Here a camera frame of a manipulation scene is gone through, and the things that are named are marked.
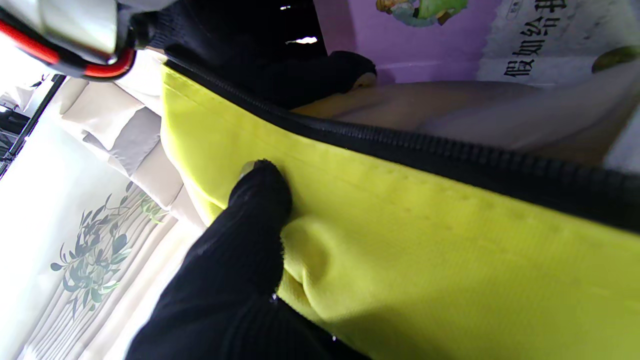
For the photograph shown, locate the grey sofa cushion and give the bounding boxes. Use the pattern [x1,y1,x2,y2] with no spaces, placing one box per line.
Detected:
[107,107,163,176]

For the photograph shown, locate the tall green leafy plant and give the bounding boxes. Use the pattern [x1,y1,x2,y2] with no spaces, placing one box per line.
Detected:
[50,180,168,321]

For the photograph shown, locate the purple and white book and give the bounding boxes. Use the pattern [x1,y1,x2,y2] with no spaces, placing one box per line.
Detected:
[312,0,640,168]

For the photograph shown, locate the cream sofa cushion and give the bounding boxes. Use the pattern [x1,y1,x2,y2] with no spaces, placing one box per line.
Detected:
[60,77,151,138]

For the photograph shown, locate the black metal frame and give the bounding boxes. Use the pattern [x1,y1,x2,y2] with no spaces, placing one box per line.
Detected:
[0,74,66,178]

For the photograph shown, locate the right arm red black cables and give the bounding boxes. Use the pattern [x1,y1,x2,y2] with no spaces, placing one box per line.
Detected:
[0,20,137,79]

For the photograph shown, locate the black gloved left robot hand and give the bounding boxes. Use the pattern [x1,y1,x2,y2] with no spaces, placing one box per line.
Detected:
[125,159,371,360]

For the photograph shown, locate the blue and yellow school backpack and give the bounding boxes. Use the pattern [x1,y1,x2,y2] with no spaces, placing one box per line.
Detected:
[160,55,640,360]

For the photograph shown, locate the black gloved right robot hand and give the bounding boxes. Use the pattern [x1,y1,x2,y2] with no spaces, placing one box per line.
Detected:
[145,0,378,108]

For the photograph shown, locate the beige curtain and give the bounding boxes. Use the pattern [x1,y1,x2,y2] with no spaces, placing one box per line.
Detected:
[15,215,201,360]

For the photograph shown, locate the beige sofa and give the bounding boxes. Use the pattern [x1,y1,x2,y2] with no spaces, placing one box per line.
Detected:
[60,50,211,231]

